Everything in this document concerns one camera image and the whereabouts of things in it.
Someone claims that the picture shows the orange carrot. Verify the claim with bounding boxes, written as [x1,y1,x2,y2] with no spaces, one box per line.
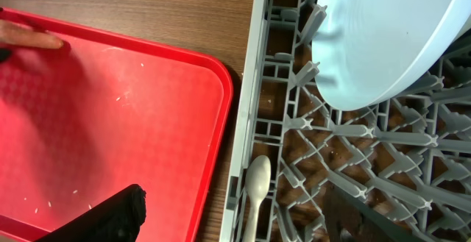
[1,20,63,49]

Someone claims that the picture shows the light blue plate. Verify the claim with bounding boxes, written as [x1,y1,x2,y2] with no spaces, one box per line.
[312,0,470,110]

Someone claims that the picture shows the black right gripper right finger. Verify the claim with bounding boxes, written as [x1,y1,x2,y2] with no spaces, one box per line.
[322,185,419,242]

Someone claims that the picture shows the white plastic spoon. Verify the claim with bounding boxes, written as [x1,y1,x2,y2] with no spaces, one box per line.
[242,155,272,242]

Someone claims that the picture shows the red serving tray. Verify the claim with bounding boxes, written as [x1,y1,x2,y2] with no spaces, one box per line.
[1,9,233,241]

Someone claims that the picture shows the grey dishwasher rack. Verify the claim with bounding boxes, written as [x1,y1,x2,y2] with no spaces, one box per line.
[219,0,470,241]

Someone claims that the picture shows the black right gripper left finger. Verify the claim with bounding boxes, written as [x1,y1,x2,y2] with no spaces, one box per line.
[37,184,146,242]

